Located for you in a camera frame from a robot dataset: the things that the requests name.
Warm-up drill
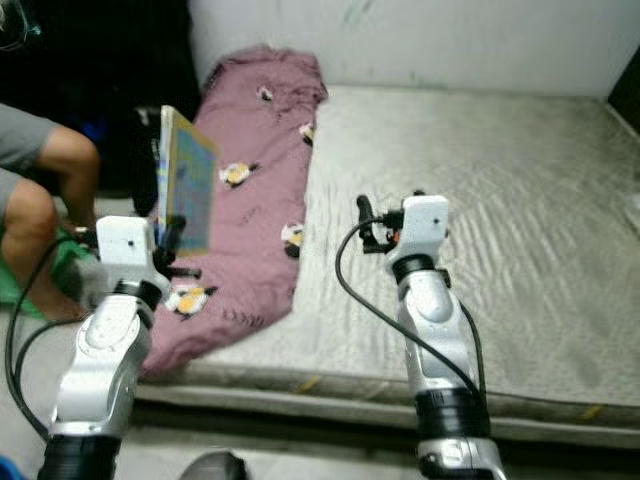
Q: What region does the person in grey shorts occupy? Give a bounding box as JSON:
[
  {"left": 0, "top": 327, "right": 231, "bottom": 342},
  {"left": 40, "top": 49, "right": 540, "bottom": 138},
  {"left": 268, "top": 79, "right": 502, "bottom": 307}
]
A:
[{"left": 0, "top": 102, "right": 102, "bottom": 323}]

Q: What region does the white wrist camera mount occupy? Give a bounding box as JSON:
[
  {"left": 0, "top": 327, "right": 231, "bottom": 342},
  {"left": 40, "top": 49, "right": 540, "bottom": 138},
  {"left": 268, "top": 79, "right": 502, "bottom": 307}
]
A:
[
  {"left": 96, "top": 216, "right": 158, "bottom": 288},
  {"left": 389, "top": 194, "right": 452, "bottom": 265}
]

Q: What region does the dark tufted headboard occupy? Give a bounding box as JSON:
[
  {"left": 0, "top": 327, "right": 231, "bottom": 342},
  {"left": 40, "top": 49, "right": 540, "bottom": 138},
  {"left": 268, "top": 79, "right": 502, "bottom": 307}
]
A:
[{"left": 605, "top": 70, "right": 640, "bottom": 129}]

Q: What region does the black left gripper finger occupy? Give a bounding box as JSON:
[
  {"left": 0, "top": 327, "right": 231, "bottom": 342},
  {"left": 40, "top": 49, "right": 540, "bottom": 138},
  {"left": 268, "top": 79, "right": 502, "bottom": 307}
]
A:
[{"left": 160, "top": 214, "right": 187, "bottom": 267}]

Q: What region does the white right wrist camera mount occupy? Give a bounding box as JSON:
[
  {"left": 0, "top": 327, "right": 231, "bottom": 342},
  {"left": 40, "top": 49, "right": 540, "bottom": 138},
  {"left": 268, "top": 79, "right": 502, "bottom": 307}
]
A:
[{"left": 389, "top": 194, "right": 452, "bottom": 265}]

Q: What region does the pink penguin print blanket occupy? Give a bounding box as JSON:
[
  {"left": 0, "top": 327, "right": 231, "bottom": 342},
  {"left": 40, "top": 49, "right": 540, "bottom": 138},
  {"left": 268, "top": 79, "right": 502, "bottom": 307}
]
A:
[{"left": 133, "top": 44, "right": 330, "bottom": 381}]

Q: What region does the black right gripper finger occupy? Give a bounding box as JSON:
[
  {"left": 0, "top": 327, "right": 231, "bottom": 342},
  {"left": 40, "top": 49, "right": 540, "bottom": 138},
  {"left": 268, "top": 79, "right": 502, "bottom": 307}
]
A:
[{"left": 356, "top": 194, "right": 380, "bottom": 251}]

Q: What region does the white quilted mattress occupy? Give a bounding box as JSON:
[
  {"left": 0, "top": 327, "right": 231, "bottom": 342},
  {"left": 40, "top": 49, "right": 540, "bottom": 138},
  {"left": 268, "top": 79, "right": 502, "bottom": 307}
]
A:
[{"left": 138, "top": 84, "right": 640, "bottom": 448}]

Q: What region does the blue yellow picture book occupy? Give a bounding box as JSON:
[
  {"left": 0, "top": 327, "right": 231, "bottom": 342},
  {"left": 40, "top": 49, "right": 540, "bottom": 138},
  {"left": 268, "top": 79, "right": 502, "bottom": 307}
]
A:
[{"left": 157, "top": 104, "right": 220, "bottom": 257}]

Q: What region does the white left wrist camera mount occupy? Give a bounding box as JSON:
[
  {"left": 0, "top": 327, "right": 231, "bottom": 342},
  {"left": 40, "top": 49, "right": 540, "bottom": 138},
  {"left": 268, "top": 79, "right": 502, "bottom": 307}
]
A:
[{"left": 96, "top": 216, "right": 158, "bottom": 288}]

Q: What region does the grey robot left leg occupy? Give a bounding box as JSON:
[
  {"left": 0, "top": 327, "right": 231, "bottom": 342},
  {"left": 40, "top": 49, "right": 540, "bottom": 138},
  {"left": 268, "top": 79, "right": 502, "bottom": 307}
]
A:
[{"left": 188, "top": 450, "right": 253, "bottom": 480}]

